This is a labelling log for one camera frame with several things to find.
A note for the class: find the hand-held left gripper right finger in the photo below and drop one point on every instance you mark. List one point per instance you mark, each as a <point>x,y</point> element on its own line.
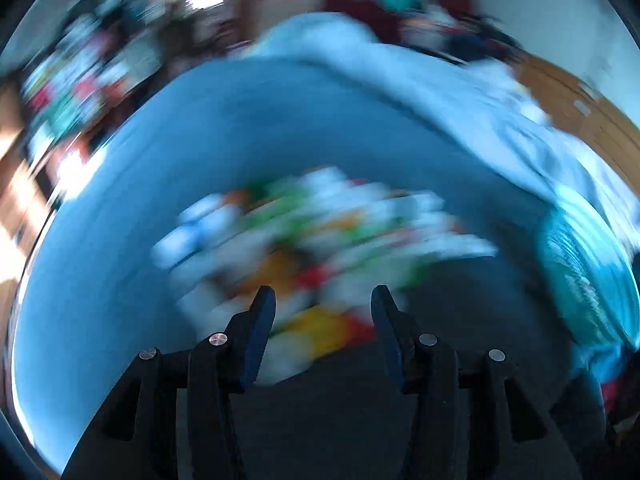
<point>387,340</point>

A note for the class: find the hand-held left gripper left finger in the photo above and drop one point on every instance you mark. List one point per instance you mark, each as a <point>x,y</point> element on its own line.
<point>259,340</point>

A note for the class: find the pile of mixed bottle caps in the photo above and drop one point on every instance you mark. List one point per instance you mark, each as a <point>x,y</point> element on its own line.
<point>320,240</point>

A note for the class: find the teal plastic basket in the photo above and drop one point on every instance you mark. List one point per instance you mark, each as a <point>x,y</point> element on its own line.
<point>585,270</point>

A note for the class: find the blue bed blanket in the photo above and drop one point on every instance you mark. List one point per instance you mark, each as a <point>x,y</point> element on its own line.
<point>150,170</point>

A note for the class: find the light blue quilt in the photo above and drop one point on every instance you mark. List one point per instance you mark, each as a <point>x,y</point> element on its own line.
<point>450,100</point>

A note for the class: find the wooden headboard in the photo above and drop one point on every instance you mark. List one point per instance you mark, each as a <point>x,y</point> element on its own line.
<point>585,105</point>

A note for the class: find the pile of clothes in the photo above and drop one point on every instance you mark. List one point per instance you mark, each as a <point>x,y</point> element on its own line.
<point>440,20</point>

